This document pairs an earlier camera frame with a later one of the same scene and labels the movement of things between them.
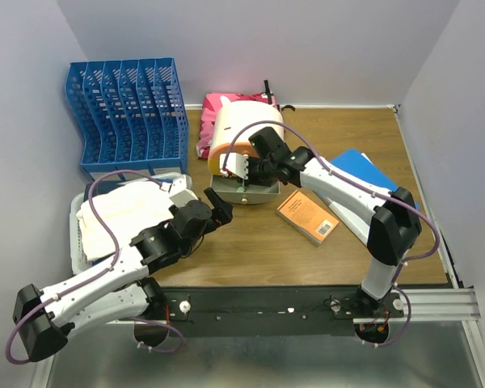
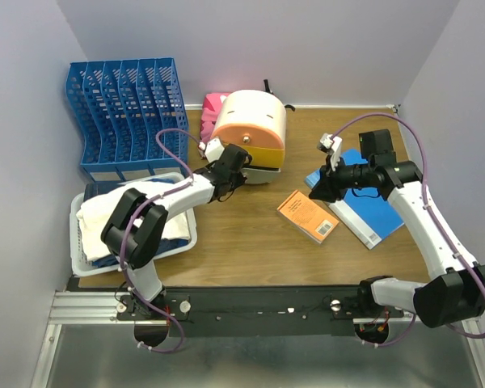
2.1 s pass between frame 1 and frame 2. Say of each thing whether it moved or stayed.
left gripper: moved
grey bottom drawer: moved
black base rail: stayed
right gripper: moved
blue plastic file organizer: stayed
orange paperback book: stayed
